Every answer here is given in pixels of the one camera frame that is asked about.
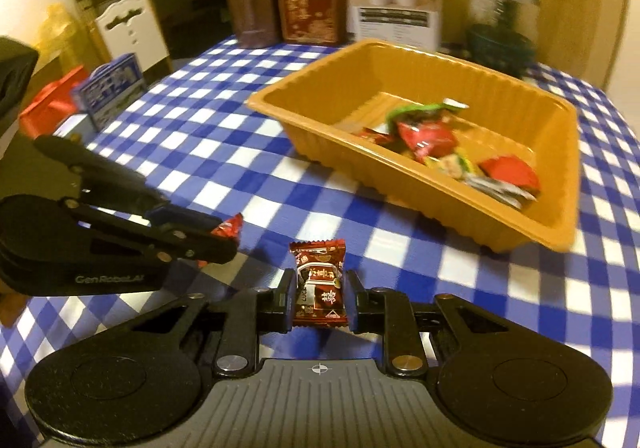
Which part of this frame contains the dark red candy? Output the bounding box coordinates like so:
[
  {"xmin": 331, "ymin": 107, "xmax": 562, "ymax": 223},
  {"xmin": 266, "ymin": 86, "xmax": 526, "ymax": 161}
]
[{"xmin": 196, "ymin": 213, "xmax": 244, "ymax": 268}]

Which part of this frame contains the red white candy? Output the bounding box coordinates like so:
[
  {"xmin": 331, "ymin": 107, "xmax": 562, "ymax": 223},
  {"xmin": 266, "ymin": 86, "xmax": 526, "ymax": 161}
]
[{"xmin": 290, "ymin": 239, "xmax": 348, "ymax": 328}]

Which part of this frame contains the grey transparent snack wrapper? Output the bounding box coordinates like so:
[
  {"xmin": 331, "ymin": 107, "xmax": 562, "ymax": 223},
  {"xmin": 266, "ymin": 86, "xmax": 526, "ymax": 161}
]
[{"xmin": 463, "ymin": 174, "xmax": 536, "ymax": 210}]

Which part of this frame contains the yellow green candy wrapper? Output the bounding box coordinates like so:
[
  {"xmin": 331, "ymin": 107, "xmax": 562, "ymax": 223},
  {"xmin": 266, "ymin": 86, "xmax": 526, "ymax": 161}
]
[{"xmin": 424, "ymin": 151, "xmax": 483, "ymax": 181}]

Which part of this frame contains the small red candy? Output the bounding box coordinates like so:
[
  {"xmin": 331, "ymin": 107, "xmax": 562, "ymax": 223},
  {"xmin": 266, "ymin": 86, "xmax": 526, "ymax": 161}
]
[{"xmin": 356, "ymin": 127, "xmax": 396, "ymax": 146}]

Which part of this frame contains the large red snack packet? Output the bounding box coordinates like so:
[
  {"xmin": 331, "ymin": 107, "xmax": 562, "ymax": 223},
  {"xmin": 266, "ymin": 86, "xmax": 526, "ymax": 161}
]
[{"xmin": 397, "ymin": 121, "xmax": 459, "ymax": 162}]

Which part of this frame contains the red double-happiness candy packet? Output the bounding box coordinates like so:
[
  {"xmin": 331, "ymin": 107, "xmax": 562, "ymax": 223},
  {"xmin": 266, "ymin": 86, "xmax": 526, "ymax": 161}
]
[{"xmin": 480, "ymin": 156, "xmax": 540, "ymax": 194}]

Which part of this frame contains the red green snack packet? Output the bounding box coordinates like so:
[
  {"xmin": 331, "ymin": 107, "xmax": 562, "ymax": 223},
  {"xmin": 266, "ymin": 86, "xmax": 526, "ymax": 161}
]
[{"xmin": 386, "ymin": 98, "xmax": 469, "ymax": 125}]

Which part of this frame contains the red box on floor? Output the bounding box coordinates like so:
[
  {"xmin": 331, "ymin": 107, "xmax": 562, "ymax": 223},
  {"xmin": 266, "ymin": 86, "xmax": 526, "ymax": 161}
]
[{"xmin": 18, "ymin": 66, "xmax": 89, "ymax": 139}]

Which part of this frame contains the blue milk carton box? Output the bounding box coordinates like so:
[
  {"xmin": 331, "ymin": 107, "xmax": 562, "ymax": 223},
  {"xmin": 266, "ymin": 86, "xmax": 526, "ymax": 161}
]
[{"xmin": 72, "ymin": 53, "xmax": 146, "ymax": 131}]

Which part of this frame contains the blue white checkered tablecloth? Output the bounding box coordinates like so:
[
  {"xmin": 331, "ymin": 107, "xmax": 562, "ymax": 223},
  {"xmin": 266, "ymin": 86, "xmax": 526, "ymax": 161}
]
[{"xmin": 0, "ymin": 33, "xmax": 640, "ymax": 448}]

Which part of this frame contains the white carved chair back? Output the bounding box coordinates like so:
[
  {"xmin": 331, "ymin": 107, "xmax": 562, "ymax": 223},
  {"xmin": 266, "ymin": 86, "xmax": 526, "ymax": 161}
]
[{"xmin": 96, "ymin": 0, "xmax": 169, "ymax": 71}]

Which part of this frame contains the orange plastic tray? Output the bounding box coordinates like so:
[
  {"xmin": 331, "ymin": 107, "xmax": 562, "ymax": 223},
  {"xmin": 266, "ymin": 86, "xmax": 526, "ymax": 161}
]
[{"xmin": 248, "ymin": 40, "xmax": 579, "ymax": 252}]

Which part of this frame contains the red gift box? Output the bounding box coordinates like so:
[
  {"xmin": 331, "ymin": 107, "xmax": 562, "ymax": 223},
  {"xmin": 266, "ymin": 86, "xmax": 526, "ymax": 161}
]
[{"xmin": 278, "ymin": 0, "xmax": 347, "ymax": 46}]

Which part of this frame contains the green glass jar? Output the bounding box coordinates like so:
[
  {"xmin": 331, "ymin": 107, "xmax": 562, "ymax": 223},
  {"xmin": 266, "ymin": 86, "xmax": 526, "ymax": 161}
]
[{"xmin": 466, "ymin": 0, "xmax": 540, "ymax": 78}]

